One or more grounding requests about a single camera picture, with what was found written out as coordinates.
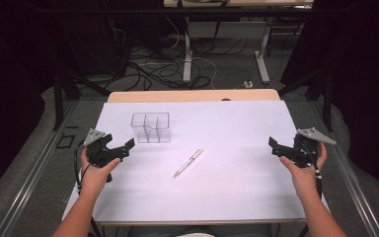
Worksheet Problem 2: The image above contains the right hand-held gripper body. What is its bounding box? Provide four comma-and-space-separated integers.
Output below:
291, 126, 338, 169

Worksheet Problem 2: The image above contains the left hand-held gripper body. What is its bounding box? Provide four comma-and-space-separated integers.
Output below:
83, 127, 123, 184

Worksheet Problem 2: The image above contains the clear plastic organizer box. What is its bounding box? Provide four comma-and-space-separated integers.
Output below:
130, 112, 173, 144

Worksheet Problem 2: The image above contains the silver pen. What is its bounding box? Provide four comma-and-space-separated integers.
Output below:
172, 147, 204, 179

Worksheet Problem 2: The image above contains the person's left hand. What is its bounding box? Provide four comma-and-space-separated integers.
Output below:
79, 147, 122, 199

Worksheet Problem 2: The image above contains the person's right hand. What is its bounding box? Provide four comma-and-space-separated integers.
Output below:
278, 141, 329, 199

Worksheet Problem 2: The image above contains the black metal stand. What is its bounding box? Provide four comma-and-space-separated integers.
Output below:
51, 62, 113, 131
277, 63, 336, 133

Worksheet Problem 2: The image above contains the white power plug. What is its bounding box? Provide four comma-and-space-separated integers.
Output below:
233, 79, 255, 91

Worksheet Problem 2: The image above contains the wooden table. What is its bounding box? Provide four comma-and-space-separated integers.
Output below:
107, 88, 281, 104

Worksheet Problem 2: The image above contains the white table mat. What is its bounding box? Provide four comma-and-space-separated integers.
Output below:
61, 100, 331, 227

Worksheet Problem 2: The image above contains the dark curtain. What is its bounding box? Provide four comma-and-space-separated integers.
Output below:
279, 0, 379, 198
0, 0, 60, 205

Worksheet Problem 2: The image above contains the white-legged desk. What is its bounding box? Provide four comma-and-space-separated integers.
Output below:
163, 0, 315, 85

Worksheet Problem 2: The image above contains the black horizontal bar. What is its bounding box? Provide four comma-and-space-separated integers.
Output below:
34, 7, 314, 16

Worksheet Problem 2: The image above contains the metal floor rail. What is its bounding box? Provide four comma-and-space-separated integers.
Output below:
307, 100, 379, 237
0, 100, 81, 237

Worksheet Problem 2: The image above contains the bundle of black floor cables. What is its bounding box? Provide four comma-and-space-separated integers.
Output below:
102, 19, 249, 92

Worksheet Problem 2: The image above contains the white floor cable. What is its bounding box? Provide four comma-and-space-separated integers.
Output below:
164, 16, 219, 91

